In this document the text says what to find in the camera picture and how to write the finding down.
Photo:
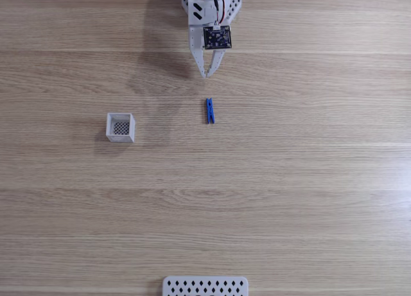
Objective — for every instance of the black camera circuit board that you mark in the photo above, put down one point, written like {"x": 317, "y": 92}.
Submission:
{"x": 217, "y": 37}

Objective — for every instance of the small white lattice crate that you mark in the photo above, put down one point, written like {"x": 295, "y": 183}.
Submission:
{"x": 120, "y": 128}

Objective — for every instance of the white perforated plate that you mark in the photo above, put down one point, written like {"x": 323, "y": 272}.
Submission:
{"x": 205, "y": 287}

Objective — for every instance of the blue clothes peg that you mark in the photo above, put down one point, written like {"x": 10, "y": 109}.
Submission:
{"x": 210, "y": 111}

